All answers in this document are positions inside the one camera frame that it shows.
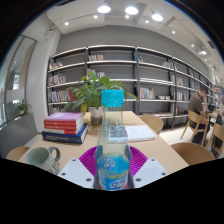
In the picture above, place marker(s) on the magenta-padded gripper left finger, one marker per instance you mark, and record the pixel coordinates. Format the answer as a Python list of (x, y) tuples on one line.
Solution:
[(73, 170)]

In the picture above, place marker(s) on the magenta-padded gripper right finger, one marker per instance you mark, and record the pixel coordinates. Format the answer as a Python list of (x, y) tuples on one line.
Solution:
[(150, 170)]

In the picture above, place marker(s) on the clear bottle with blue cap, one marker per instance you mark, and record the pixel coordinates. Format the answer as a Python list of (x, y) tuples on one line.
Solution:
[(112, 150)]

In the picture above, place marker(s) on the dark blue book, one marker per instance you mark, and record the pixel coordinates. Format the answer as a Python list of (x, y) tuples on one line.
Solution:
[(65, 136)]

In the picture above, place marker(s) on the grey patterned ceramic mug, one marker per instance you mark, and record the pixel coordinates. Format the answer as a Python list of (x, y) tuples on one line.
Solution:
[(40, 158)]

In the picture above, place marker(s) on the white book with patterned cover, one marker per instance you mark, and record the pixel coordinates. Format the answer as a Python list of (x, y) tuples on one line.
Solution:
[(140, 133)]

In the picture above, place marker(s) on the red book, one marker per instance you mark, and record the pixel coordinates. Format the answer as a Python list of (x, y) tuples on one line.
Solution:
[(63, 126)]

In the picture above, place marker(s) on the rounded-back wooden chair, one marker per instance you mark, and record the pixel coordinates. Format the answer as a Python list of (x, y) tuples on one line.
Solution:
[(151, 121), (16, 154), (193, 154)]

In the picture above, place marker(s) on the pink book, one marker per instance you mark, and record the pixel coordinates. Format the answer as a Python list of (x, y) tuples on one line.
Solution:
[(63, 116)]

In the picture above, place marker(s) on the slatted wooden chair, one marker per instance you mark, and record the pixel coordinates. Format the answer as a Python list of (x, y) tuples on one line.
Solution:
[(218, 131), (195, 118)]

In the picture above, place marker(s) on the green potted plant, white pot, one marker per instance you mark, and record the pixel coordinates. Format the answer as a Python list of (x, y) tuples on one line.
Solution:
[(93, 93)]

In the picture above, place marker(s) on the small green potted plant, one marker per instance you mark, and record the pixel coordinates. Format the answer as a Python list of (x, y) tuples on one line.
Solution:
[(22, 108)]

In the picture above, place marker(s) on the person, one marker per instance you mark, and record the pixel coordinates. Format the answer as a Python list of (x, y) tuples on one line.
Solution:
[(196, 103)]

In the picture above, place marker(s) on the grey bookshelf unit with books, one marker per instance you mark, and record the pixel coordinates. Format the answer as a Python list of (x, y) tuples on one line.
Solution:
[(153, 70)]

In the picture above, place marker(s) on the round ceiling lights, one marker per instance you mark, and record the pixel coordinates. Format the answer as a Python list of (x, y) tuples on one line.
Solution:
[(131, 10)]

